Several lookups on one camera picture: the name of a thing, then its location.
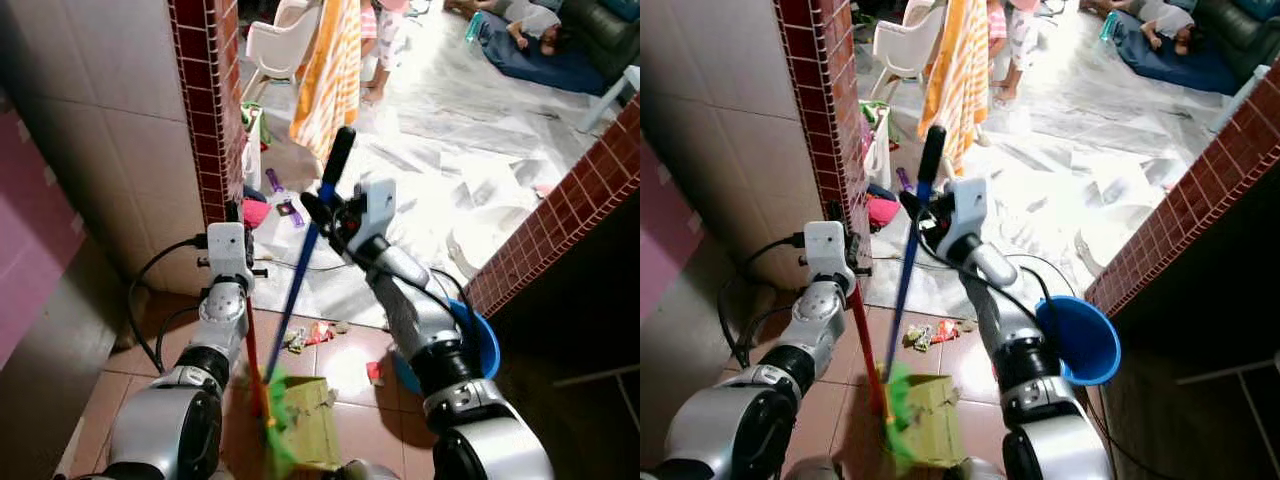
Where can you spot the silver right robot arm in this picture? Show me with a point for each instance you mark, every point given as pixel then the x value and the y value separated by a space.
pixel 440 340
pixel 1015 340

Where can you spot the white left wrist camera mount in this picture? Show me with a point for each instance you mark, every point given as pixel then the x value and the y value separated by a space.
pixel 228 250
pixel 826 248

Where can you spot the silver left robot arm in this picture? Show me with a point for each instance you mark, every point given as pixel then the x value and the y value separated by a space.
pixel 745 420
pixel 165 425

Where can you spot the blue plastic basin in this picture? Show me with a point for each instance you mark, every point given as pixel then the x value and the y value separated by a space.
pixel 488 345
pixel 1085 340

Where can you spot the white plastic chair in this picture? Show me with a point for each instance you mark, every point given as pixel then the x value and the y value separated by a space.
pixel 280 45
pixel 905 45

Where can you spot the teal bottle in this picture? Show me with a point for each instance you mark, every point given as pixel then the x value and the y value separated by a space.
pixel 474 27
pixel 1108 26

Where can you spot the blue broom with green bristles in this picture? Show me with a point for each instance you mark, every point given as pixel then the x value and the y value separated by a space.
pixel 300 275
pixel 908 270

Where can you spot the small red wrapper scrap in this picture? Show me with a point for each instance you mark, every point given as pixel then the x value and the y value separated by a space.
pixel 375 373

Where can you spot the orange striped hanging towel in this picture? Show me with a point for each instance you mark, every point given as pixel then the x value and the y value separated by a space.
pixel 328 80
pixel 955 80

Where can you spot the standing child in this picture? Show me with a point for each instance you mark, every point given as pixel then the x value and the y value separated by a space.
pixel 385 45
pixel 1018 40

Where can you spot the white bag with green items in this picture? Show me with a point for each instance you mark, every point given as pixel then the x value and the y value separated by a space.
pixel 252 145
pixel 878 145

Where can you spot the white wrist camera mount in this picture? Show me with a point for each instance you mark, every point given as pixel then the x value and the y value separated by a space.
pixel 968 208
pixel 826 248
pixel 228 250
pixel 377 208

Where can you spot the person lying on mattress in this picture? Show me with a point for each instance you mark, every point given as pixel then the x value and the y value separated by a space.
pixel 530 20
pixel 1165 18

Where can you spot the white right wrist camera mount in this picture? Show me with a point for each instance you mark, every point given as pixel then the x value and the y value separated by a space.
pixel 377 208
pixel 968 208

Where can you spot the pink round object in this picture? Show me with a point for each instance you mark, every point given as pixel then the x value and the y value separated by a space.
pixel 256 212
pixel 882 210

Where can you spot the dark blue floor mattress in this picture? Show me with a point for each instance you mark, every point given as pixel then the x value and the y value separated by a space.
pixel 560 70
pixel 1190 70

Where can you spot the metal rack under counter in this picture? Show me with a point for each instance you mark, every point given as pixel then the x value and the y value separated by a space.
pixel 600 378
pixel 1230 372

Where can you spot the crumpled snack wrapper litter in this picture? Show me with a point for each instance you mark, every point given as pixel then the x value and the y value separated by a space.
pixel 938 333
pixel 315 335

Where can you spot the purple toy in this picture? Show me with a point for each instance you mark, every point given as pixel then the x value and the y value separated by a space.
pixel 904 178
pixel 288 210

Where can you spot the dark green sofa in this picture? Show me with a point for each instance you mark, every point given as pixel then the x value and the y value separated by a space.
pixel 605 30
pixel 1240 30

